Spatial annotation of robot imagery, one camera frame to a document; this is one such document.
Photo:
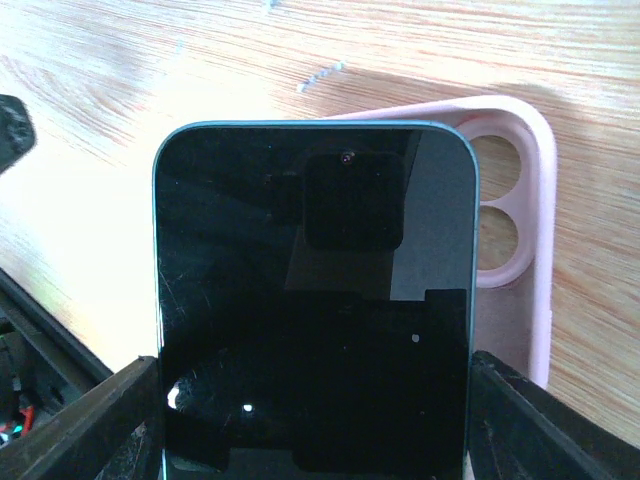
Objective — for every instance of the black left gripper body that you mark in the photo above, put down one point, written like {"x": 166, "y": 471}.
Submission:
{"x": 17, "y": 134}

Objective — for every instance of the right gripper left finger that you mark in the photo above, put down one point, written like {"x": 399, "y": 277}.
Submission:
{"x": 117, "y": 427}

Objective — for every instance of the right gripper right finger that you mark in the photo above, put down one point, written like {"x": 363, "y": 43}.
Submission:
{"x": 517, "y": 430}

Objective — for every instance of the pink phone case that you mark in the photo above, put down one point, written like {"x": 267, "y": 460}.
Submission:
{"x": 513, "y": 301}

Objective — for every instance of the green phone black screen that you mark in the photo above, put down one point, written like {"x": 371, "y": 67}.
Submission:
{"x": 316, "y": 287}

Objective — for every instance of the black front rail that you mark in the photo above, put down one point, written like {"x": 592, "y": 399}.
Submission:
{"x": 44, "y": 368}

